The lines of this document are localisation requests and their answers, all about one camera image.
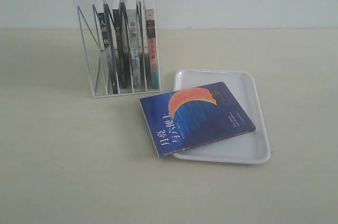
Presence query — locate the white plastic tray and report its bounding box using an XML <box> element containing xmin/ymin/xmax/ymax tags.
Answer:
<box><xmin>173</xmin><ymin>69</ymin><xmax>271</xmax><ymax>164</ymax></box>

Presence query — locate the dark brown spine book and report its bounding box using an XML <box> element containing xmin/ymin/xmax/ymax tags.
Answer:
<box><xmin>112</xmin><ymin>0</ymin><xmax>129</xmax><ymax>89</ymax></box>

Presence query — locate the pink orange spine book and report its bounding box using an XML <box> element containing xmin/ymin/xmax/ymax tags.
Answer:
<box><xmin>144</xmin><ymin>0</ymin><xmax>160</xmax><ymax>89</ymax></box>

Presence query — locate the grey white spine book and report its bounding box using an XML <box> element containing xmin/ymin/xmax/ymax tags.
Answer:
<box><xmin>126</xmin><ymin>0</ymin><xmax>145</xmax><ymax>92</ymax></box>

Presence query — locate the white wire book rack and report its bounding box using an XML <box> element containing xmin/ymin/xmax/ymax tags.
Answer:
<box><xmin>77</xmin><ymin>1</ymin><xmax>161</xmax><ymax>98</ymax></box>

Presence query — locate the black book white title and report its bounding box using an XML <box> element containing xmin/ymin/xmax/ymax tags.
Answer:
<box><xmin>96</xmin><ymin>0</ymin><xmax>118</xmax><ymax>94</ymax></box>

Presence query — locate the blue moon cover book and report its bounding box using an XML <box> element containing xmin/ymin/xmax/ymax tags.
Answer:
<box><xmin>139</xmin><ymin>82</ymin><xmax>256</xmax><ymax>157</ymax></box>

